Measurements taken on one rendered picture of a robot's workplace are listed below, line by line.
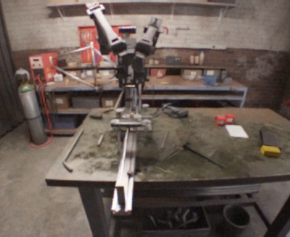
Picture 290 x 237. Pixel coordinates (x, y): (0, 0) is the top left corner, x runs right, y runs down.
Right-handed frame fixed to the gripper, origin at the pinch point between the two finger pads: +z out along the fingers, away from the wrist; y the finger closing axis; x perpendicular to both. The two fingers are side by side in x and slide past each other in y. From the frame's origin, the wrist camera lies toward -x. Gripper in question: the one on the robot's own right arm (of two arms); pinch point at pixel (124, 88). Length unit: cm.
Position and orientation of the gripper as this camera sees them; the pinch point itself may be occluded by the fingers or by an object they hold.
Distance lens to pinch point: 104.4
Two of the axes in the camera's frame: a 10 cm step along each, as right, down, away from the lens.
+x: 0.2, -4.5, 8.9
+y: 10.0, 0.1, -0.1
